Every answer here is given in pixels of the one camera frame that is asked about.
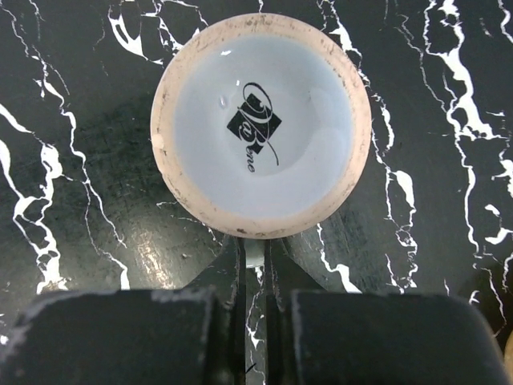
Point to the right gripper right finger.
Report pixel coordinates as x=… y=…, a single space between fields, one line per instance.
x=374 y=334

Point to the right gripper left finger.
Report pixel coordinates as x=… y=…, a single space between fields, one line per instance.
x=194 y=335

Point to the light blue footed mug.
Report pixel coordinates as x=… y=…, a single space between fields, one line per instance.
x=261 y=126

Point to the yellow square plate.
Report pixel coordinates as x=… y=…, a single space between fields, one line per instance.
x=508 y=355

